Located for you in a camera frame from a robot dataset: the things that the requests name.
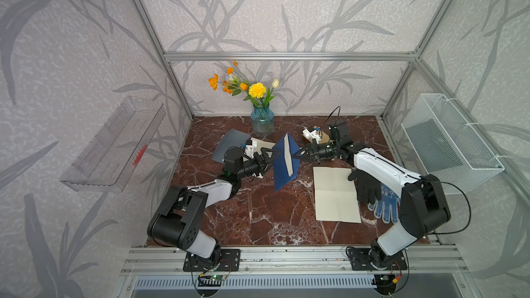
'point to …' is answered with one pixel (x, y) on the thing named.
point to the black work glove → (367, 189)
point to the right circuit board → (385, 283)
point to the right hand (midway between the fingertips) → (294, 156)
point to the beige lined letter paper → (288, 155)
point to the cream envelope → (258, 144)
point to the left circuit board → (212, 281)
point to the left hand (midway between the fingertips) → (277, 159)
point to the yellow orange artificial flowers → (234, 83)
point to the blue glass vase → (262, 121)
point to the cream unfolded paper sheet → (336, 196)
